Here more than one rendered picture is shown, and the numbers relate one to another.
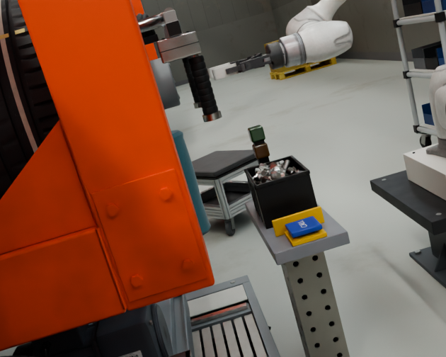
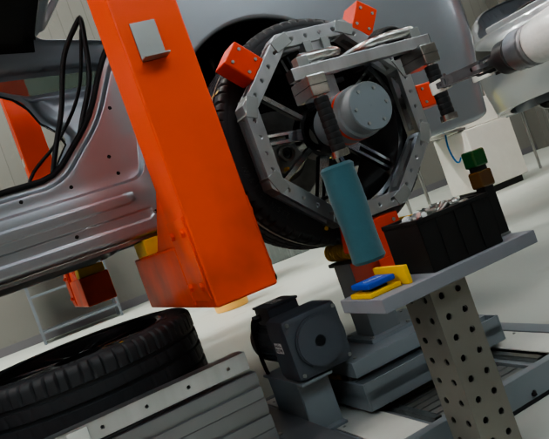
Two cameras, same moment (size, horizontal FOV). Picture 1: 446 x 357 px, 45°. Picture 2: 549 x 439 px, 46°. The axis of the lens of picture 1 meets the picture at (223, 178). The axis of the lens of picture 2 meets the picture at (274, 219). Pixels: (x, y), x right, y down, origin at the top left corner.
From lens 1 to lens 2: 146 cm
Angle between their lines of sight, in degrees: 69
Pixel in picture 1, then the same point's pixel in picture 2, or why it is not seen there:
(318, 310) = (446, 381)
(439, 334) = not seen: outside the picture
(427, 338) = not seen: outside the picture
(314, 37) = (529, 31)
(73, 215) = not seen: hidden behind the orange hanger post
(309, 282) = (432, 346)
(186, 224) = (194, 258)
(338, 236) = (376, 302)
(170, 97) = (354, 125)
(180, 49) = (302, 94)
